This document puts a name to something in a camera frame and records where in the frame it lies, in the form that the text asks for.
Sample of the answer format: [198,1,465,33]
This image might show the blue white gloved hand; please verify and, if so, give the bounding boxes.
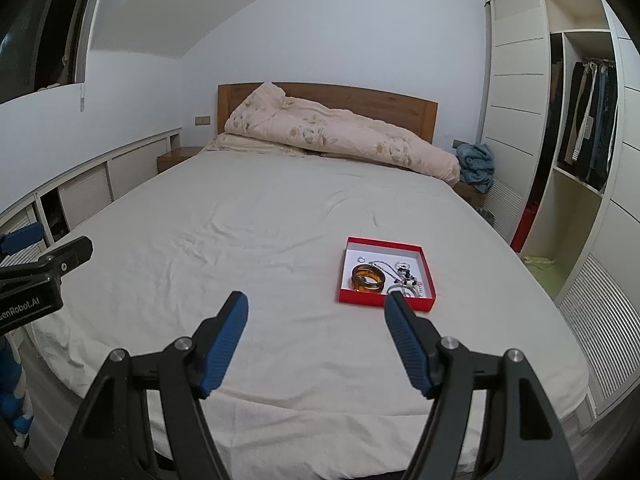
[0,335,34,448]

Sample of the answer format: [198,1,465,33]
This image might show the black bead bracelet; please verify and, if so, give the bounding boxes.
[394,260,421,286]

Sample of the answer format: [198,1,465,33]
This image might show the hanging dark clothes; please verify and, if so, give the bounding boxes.
[558,58,618,192]

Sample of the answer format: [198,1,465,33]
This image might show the left wooden nightstand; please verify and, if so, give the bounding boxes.
[156,146,204,174]

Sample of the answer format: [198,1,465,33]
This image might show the wooden headboard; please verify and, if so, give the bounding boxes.
[217,82,438,143]

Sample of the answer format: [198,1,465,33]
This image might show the red bag in wardrobe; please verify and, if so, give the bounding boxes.
[511,200,539,252]

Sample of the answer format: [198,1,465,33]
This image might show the amber bangle in box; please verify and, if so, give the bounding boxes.
[350,263,386,294]

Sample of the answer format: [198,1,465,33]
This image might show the white wardrobe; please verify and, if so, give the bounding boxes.
[482,0,639,430]

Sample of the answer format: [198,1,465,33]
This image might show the red jewelry box tray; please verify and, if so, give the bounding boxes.
[337,237,437,313]

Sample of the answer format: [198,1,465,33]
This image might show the wooden nightstand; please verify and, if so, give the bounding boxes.
[156,146,204,174]
[454,182,486,207]

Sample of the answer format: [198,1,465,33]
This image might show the beige pillow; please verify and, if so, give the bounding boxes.
[204,132,307,157]

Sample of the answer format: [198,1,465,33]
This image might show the silver bangle in box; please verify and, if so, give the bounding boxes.
[386,283,423,298]

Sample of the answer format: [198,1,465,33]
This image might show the low white wall cabinet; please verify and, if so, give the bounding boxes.
[1,129,180,266]

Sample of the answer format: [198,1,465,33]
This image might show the blue crumpled cloth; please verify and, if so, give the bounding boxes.
[456,143,496,193]

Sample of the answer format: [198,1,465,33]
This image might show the right wooden nightstand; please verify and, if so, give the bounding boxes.
[454,182,486,207]

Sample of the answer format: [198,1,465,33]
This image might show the pink floral duvet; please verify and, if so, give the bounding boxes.
[224,81,460,186]

